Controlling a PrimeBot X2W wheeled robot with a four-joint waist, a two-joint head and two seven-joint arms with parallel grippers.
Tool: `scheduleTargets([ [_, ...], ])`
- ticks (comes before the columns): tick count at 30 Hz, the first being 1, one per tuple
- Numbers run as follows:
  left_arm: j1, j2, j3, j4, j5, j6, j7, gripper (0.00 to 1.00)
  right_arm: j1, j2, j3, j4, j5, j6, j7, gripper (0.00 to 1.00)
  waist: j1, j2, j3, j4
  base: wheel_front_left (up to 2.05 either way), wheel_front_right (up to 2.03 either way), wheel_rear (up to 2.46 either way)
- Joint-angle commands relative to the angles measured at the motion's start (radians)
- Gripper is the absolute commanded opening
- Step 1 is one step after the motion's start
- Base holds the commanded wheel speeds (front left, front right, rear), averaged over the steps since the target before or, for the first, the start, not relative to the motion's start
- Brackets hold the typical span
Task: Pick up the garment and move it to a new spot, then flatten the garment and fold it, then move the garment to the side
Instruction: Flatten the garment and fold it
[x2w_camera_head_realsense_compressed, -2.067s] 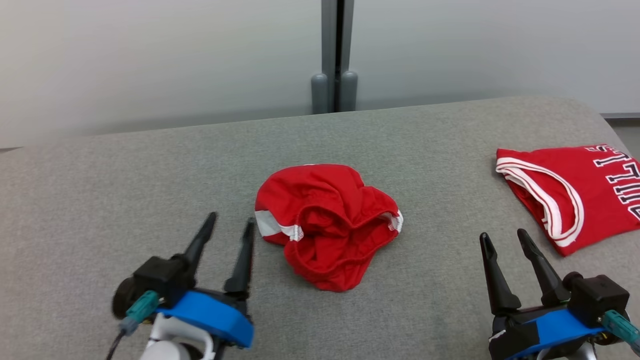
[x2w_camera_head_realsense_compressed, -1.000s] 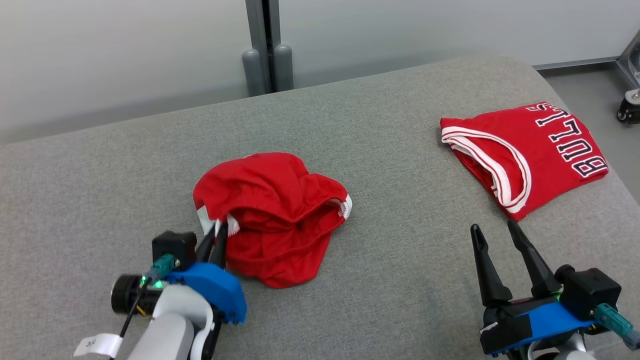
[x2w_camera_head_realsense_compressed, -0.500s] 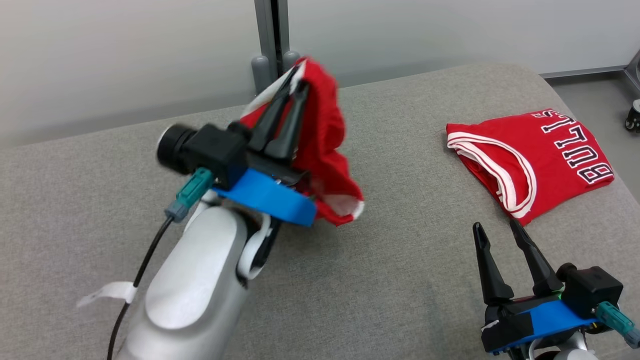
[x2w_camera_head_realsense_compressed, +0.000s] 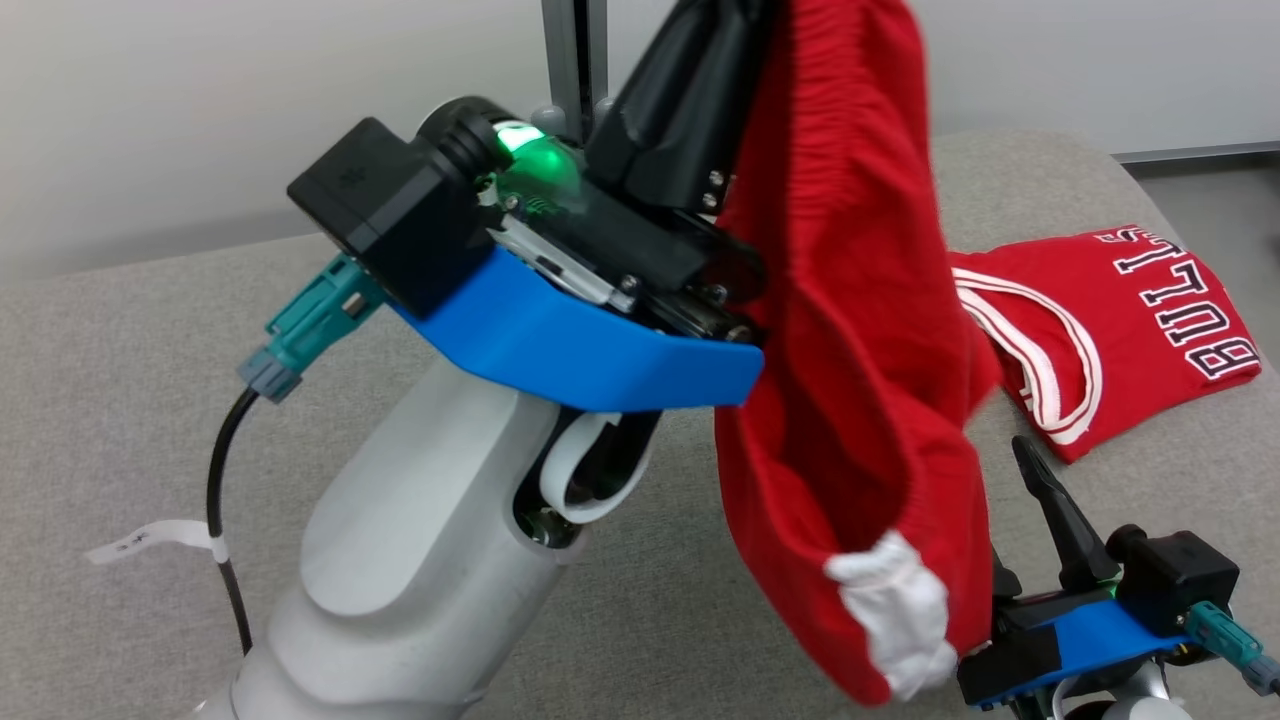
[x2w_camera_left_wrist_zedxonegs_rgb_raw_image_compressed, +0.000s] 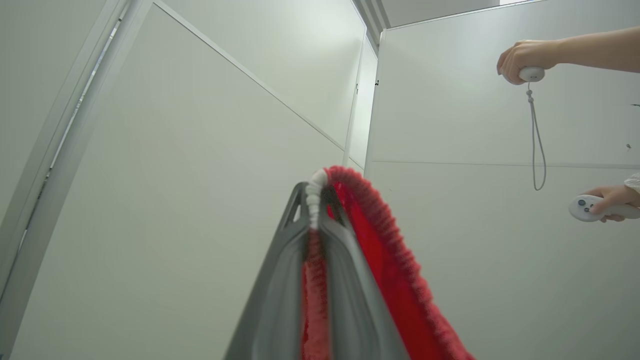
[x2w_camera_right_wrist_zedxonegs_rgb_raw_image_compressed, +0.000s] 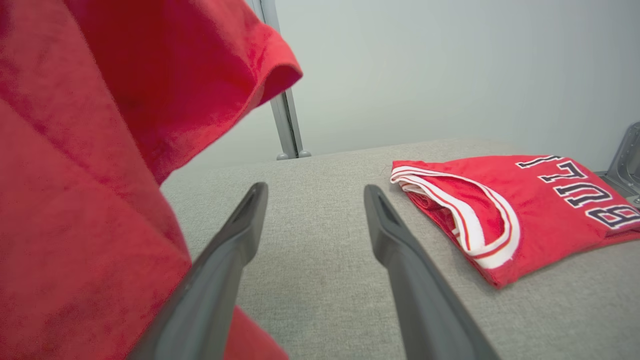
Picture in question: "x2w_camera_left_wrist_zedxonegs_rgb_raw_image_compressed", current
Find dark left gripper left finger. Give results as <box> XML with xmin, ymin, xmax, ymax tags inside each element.
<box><xmin>222</xmin><ymin>181</ymin><xmax>313</xmax><ymax>360</ymax></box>

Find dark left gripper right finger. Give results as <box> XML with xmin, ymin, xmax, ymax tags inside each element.
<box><xmin>320</xmin><ymin>187</ymin><xmax>411</xmax><ymax>360</ymax></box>

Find red white striped jersey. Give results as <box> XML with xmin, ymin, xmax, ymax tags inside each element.
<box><xmin>300</xmin><ymin>166</ymin><xmax>476</xmax><ymax>360</ymax></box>

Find white controller with buttons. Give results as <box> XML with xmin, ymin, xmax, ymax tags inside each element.
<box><xmin>568</xmin><ymin>194</ymin><xmax>640</xmax><ymax>223</ymax></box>

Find white controller with strap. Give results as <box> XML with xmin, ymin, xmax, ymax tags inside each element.
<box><xmin>517</xmin><ymin>66</ymin><xmax>547</xmax><ymax>192</ymax></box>

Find person's right hand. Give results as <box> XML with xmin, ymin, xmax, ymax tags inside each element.
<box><xmin>585</xmin><ymin>185</ymin><xmax>640</xmax><ymax>223</ymax></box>

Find person's left hand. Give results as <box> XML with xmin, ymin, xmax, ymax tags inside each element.
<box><xmin>496</xmin><ymin>40</ymin><xmax>561</xmax><ymax>86</ymax></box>

